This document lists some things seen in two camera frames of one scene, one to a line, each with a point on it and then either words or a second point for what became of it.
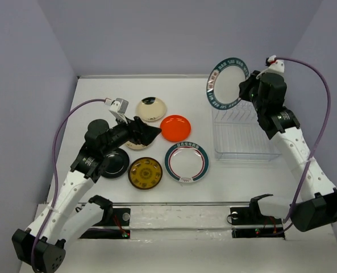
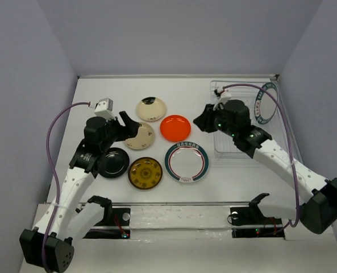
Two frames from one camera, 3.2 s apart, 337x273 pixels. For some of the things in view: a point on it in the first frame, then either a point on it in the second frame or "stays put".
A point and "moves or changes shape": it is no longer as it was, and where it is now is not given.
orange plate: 175,128 stays put
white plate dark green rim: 223,83 moves or changes shape
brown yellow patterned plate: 145,173 stays put
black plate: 116,163 stays put
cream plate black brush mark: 151,108 stays put
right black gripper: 256,78 → 206,120
